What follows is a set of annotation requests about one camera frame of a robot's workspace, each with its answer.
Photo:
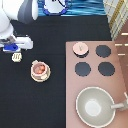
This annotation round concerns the black burner front left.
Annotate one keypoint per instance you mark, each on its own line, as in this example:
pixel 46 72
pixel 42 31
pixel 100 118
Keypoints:
pixel 82 69

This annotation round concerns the cream round plate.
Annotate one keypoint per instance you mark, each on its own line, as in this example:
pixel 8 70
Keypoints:
pixel 39 74

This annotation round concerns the black burner back right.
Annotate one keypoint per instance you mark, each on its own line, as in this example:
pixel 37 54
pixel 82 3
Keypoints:
pixel 103 51

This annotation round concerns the black burner front right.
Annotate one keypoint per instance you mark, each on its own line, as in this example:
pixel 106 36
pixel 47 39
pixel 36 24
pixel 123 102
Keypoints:
pixel 106 68

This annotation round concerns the pink stove top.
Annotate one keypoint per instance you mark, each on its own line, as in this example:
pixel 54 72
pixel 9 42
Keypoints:
pixel 113 84

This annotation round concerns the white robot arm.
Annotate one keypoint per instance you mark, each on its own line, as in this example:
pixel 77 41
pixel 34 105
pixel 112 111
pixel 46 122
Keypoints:
pixel 24 11

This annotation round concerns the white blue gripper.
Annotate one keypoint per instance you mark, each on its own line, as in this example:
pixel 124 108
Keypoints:
pixel 10 48

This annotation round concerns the grey frying pan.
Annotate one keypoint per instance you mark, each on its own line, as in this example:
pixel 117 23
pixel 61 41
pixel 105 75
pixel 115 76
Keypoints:
pixel 96 107

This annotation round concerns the pink pot lid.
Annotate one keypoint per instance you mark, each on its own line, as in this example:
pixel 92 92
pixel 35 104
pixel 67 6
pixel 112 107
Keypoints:
pixel 79 44

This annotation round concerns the black table mat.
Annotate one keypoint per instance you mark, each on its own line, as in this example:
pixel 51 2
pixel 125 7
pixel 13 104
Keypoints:
pixel 25 103

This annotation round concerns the pink pot with food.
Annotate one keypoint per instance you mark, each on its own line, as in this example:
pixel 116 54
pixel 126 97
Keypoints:
pixel 38 64

